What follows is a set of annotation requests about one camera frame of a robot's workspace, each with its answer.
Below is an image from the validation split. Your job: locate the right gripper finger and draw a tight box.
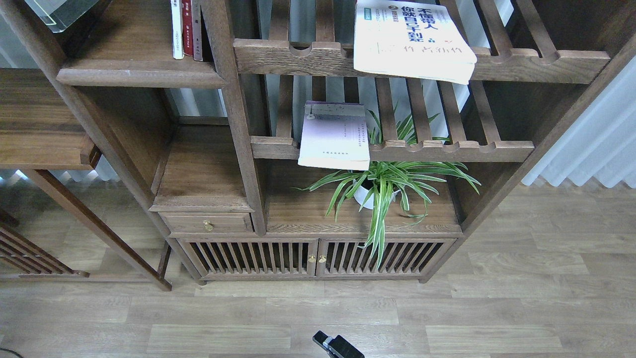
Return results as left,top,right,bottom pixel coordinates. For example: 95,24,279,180
312,331,364,358

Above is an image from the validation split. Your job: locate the yellow and grey book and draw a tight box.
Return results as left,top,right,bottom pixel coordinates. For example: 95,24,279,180
25,0,98,33

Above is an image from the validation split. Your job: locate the white plant pot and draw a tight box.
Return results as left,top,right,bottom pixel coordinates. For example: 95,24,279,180
353,179,400,209

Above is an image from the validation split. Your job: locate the green spider plant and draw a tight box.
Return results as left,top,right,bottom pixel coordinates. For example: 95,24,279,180
307,128,479,265

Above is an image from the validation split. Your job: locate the brass drawer knob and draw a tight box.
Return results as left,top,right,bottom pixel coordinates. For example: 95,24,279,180
204,220,214,232

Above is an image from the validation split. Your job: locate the pale purple book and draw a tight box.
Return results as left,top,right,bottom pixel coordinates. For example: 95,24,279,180
298,100,370,171

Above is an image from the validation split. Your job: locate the dark wooden bookshelf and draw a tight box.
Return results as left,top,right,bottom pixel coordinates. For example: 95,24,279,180
1,0,635,282

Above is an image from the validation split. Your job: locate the large white book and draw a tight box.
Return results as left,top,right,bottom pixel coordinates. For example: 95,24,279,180
353,0,477,85

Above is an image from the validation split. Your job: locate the white curtain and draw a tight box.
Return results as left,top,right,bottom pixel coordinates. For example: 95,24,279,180
522,58,636,188

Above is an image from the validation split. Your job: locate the grey upright book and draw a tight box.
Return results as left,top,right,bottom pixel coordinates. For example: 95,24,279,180
191,0,204,62

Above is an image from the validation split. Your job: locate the red upright book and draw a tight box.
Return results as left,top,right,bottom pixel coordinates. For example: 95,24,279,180
181,0,194,57

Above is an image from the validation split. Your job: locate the white upright book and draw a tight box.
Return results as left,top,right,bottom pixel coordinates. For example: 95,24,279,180
170,0,184,60

